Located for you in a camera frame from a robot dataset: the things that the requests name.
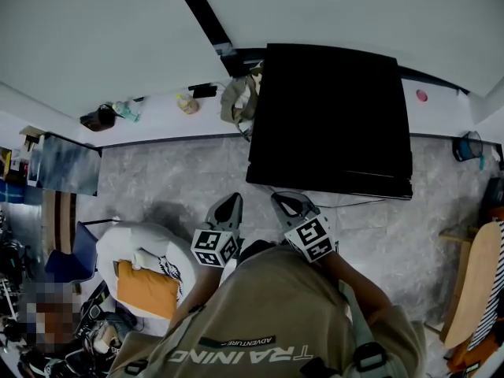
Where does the person's khaki t-shirt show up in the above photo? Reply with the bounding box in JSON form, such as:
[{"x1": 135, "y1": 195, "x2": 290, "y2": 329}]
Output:
[{"x1": 108, "y1": 242, "x2": 428, "y2": 378}]

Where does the khaki clothing pile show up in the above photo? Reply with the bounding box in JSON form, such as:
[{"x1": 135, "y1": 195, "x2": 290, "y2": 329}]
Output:
[{"x1": 220, "y1": 61, "x2": 265, "y2": 142}]

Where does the grey harness strap with buckle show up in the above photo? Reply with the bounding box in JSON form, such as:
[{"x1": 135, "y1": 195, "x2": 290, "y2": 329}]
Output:
[{"x1": 337, "y1": 280, "x2": 390, "y2": 378}]

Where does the orange bag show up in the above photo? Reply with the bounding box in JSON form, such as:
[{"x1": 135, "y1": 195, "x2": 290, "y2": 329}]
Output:
[{"x1": 447, "y1": 328, "x2": 504, "y2": 374}]

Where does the black box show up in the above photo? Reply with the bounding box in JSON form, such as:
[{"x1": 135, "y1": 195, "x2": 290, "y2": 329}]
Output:
[{"x1": 480, "y1": 176, "x2": 504, "y2": 217}]

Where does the black fridge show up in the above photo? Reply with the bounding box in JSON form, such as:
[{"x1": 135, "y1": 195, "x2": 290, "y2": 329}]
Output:
[{"x1": 245, "y1": 43, "x2": 413, "y2": 201}]

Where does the black mesh waste bin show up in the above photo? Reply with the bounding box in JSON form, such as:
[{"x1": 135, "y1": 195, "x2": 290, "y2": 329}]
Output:
[{"x1": 451, "y1": 131, "x2": 485, "y2": 163}]

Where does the cluttered shelf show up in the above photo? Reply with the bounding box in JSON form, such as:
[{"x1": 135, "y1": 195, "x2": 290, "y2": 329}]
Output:
[{"x1": 0, "y1": 125, "x2": 45, "y2": 206}]

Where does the orange cushion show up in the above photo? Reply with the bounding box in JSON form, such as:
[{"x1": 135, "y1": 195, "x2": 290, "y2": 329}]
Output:
[{"x1": 116, "y1": 259, "x2": 183, "y2": 321}]

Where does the dark brown pouch bag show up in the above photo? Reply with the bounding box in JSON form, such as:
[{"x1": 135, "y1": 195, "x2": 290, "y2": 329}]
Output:
[{"x1": 80, "y1": 103, "x2": 117, "y2": 133}]

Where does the black floor cable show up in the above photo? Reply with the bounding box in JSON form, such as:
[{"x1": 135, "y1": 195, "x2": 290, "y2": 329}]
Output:
[{"x1": 274, "y1": 190, "x2": 387, "y2": 209}]

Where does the striped wooden board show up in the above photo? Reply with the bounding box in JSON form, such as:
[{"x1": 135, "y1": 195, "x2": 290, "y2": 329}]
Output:
[{"x1": 40, "y1": 189, "x2": 78, "y2": 256}]

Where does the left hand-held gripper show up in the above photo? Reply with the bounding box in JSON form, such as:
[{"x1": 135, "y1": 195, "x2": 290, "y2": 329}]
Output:
[{"x1": 190, "y1": 192, "x2": 244, "y2": 269}]

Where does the blue chair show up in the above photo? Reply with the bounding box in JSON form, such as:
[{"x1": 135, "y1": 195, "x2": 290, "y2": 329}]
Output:
[{"x1": 43, "y1": 220, "x2": 98, "y2": 284}]

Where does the clear green water bottle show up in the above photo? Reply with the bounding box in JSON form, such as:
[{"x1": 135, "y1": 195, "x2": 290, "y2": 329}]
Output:
[{"x1": 112, "y1": 100, "x2": 142, "y2": 124}]

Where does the person's right forearm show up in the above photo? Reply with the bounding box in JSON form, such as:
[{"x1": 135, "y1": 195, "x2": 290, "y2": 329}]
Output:
[{"x1": 318, "y1": 250, "x2": 395, "y2": 327}]

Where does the black flat device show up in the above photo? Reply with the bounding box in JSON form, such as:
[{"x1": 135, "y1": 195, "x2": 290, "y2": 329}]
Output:
[{"x1": 187, "y1": 83, "x2": 219, "y2": 99}]

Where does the black backpack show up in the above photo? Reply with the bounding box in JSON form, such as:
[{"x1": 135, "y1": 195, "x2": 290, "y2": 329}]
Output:
[{"x1": 77, "y1": 281, "x2": 139, "y2": 372}]

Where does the yellow drink bottle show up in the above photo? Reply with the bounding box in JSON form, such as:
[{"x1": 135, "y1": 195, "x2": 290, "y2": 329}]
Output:
[{"x1": 175, "y1": 93, "x2": 200, "y2": 116}]

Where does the person's left forearm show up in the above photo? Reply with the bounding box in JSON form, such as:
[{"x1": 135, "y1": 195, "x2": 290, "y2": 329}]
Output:
[{"x1": 169, "y1": 264, "x2": 222, "y2": 323}]

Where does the black white striped cloth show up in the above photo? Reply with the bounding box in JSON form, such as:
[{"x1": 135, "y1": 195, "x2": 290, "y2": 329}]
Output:
[{"x1": 467, "y1": 220, "x2": 504, "y2": 353}]

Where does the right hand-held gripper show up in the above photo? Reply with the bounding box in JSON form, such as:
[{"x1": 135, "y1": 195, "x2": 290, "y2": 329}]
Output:
[{"x1": 270, "y1": 192, "x2": 339, "y2": 264}]

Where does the wooden chair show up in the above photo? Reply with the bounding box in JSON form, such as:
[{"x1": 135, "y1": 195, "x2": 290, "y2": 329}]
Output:
[{"x1": 438, "y1": 220, "x2": 504, "y2": 350}]

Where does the black fridge door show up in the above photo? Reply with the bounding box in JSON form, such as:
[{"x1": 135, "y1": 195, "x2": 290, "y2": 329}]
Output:
[{"x1": 245, "y1": 166, "x2": 413, "y2": 201}]

